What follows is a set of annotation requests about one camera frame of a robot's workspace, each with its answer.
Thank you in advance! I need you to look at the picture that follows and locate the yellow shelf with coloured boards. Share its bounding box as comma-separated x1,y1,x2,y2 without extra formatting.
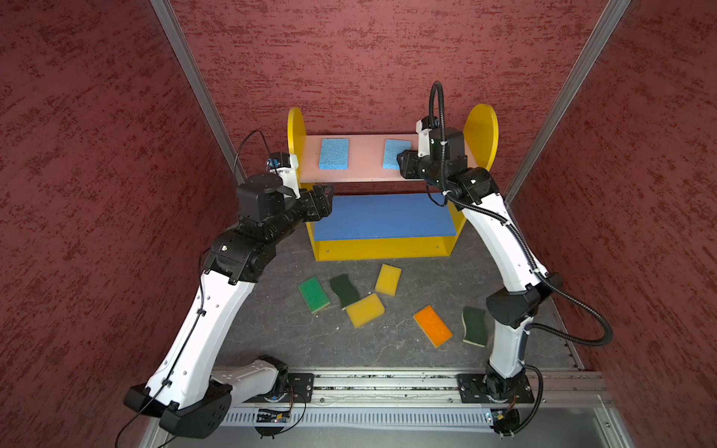
287,108,467,261

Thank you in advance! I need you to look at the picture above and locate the bright green sponge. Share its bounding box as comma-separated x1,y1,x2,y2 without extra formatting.
298,277,330,315

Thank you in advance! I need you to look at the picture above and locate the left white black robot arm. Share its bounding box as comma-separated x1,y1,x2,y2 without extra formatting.
124,173,334,439

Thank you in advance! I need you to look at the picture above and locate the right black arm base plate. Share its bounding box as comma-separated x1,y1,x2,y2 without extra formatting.
456,373,535,406

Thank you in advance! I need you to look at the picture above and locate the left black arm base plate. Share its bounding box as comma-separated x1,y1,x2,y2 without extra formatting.
260,373,316,403

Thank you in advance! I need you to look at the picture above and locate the dark green wavy sponge right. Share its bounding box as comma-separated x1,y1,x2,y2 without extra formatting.
461,306,488,347

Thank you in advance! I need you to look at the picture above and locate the aluminium rail frame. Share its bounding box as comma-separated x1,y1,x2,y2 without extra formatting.
141,368,634,447

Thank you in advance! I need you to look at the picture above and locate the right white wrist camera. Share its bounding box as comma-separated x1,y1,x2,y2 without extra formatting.
416,116,439,158

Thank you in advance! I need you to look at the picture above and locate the blue sponge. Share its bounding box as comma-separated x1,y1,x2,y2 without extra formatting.
382,139,412,171
319,138,349,171

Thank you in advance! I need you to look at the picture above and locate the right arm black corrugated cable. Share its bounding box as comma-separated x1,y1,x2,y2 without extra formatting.
428,80,614,438

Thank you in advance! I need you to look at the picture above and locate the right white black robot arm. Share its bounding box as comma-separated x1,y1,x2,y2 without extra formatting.
397,128,551,402

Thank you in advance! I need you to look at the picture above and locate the yellow sponge front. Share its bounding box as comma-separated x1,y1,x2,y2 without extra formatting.
345,293,386,329

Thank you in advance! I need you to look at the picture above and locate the yellow sponge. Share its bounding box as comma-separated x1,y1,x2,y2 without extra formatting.
375,264,403,296
345,293,386,329

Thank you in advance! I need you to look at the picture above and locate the dark green wavy sponge left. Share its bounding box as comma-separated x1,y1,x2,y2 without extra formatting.
330,274,361,309

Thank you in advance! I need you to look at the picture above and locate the yellow sponge back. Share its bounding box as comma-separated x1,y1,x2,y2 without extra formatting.
375,264,403,296

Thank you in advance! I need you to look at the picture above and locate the dark green wavy sponge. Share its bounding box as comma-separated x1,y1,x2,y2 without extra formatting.
330,274,361,309
461,306,488,347

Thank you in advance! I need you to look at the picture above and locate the orange sponge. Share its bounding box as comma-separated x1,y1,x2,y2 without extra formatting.
414,305,453,348

